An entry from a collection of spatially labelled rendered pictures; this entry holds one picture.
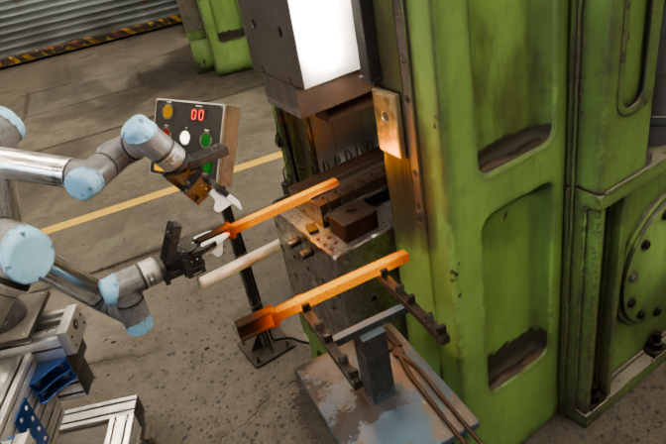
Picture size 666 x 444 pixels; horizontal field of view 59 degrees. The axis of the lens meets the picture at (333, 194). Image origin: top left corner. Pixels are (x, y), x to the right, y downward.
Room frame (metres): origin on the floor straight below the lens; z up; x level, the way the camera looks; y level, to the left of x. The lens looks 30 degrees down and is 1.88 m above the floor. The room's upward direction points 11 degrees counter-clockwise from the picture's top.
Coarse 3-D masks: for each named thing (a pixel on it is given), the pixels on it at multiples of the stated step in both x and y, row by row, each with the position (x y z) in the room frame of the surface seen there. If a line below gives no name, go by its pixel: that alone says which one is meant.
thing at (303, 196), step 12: (336, 180) 1.60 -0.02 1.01; (300, 192) 1.57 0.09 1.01; (312, 192) 1.56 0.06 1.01; (276, 204) 1.52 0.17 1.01; (288, 204) 1.52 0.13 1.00; (252, 216) 1.48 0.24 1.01; (264, 216) 1.48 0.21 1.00; (228, 228) 1.43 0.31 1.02; (240, 228) 1.44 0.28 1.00; (204, 240) 1.39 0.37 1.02
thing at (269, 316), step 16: (400, 256) 1.18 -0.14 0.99; (352, 272) 1.16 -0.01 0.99; (368, 272) 1.15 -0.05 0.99; (320, 288) 1.12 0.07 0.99; (336, 288) 1.11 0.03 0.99; (288, 304) 1.08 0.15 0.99; (240, 320) 1.05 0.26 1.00; (256, 320) 1.04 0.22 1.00; (272, 320) 1.06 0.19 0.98; (240, 336) 1.03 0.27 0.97
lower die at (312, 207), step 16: (352, 160) 1.78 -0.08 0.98; (368, 160) 1.74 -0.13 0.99; (320, 176) 1.70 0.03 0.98; (336, 176) 1.64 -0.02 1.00; (368, 176) 1.62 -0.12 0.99; (384, 176) 1.61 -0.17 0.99; (288, 192) 1.67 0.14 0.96; (320, 192) 1.56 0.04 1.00; (336, 192) 1.56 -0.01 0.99; (352, 192) 1.55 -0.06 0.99; (304, 208) 1.59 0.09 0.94; (320, 208) 1.50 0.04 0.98; (320, 224) 1.51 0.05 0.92
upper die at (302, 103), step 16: (272, 80) 1.62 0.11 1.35; (336, 80) 1.56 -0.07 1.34; (352, 80) 1.58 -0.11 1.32; (272, 96) 1.64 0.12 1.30; (288, 96) 1.54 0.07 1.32; (304, 96) 1.51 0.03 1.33; (320, 96) 1.53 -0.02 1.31; (336, 96) 1.55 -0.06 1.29; (352, 96) 1.58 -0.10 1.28; (288, 112) 1.56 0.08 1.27; (304, 112) 1.50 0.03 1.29
